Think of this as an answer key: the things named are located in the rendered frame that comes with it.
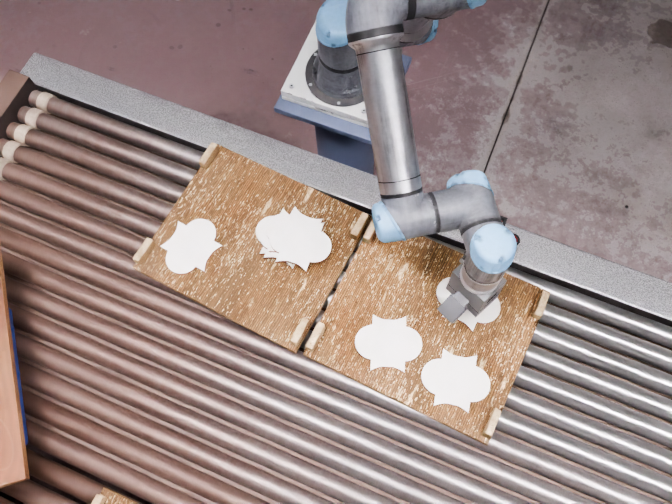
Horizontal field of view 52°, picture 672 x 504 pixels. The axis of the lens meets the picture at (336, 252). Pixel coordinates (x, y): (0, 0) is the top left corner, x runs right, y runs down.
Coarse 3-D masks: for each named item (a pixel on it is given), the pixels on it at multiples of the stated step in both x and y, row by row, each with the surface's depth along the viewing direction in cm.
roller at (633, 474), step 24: (0, 216) 158; (24, 216) 158; (48, 240) 157; (72, 240) 155; (120, 264) 153; (168, 288) 151; (528, 432) 137; (552, 432) 137; (576, 456) 135; (600, 456) 134; (624, 480) 134; (648, 480) 133
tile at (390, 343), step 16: (384, 320) 143; (400, 320) 143; (368, 336) 142; (384, 336) 142; (400, 336) 142; (416, 336) 142; (368, 352) 141; (384, 352) 141; (400, 352) 141; (416, 352) 141; (400, 368) 140
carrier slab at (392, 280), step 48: (432, 240) 151; (384, 288) 147; (432, 288) 147; (528, 288) 146; (336, 336) 143; (432, 336) 143; (480, 336) 142; (528, 336) 142; (384, 384) 139; (480, 432) 135
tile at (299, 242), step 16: (288, 224) 149; (304, 224) 149; (320, 224) 149; (272, 240) 148; (288, 240) 148; (304, 240) 148; (320, 240) 148; (288, 256) 147; (304, 256) 146; (320, 256) 146
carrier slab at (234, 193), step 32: (224, 160) 160; (192, 192) 157; (224, 192) 157; (256, 192) 156; (288, 192) 156; (320, 192) 156; (224, 224) 154; (256, 224) 153; (352, 224) 153; (160, 256) 151; (224, 256) 151; (256, 256) 150; (192, 288) 148; (224, 288) 148; (256, 288) 148; (288, 288) 148; (320, 288) 147; (256, 320) 145; (288, 320) 145
